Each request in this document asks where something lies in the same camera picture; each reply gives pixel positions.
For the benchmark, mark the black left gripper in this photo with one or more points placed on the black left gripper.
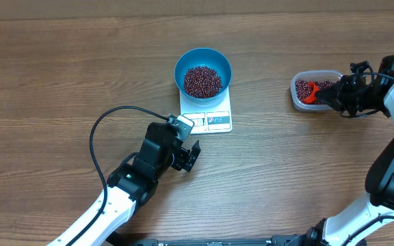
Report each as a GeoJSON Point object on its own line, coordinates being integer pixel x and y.
{"type": "Point", "coordinates": [181, 161]}

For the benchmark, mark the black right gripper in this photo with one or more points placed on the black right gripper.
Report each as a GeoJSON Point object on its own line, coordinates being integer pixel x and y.
{"type": "Point", "coordinates": [336, 96]}

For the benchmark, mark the red measuring scoop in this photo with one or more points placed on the red measuring scoop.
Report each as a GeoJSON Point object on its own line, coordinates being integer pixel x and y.
{"type": "Point", "coordinates": [311, 98]}

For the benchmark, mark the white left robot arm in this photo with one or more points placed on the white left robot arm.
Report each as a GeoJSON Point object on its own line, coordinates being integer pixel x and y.
{"type": "Point", "coordinates": [128, 188]}

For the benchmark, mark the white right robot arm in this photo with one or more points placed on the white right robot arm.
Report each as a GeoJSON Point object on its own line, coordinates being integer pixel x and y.
{"type": "Point", "coordinates": [376, 207]}

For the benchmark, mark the white digital kitchen scale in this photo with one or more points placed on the white digital kitchen scale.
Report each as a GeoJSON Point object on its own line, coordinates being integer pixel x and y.
{"type": "Point", "coordinates": [210, 115]}

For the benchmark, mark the teal plastic bowl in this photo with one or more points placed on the teal plastic bowl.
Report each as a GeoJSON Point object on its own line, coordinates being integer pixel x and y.
{"type": "Point", "coordinates": [203, 56]}

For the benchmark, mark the clear plastic container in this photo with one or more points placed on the clear plastic container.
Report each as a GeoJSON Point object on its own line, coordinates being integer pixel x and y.
{"type": "Point", "coordinates": [305, 85]}

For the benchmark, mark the red azuki beans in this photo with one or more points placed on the red azuki beans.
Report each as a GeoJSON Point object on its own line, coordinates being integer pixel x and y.
{"type": "Point", "coordinates": [202, 82]}

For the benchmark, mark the brown cardboard backdrop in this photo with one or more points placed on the brown cardboard backdrop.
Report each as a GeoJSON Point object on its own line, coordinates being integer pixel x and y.
{"type": "Point", "coordinates": [53, 9]}

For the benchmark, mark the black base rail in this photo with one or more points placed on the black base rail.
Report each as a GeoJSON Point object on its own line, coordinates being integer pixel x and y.
{"type": "Point", "coordinates": [251, 241]}

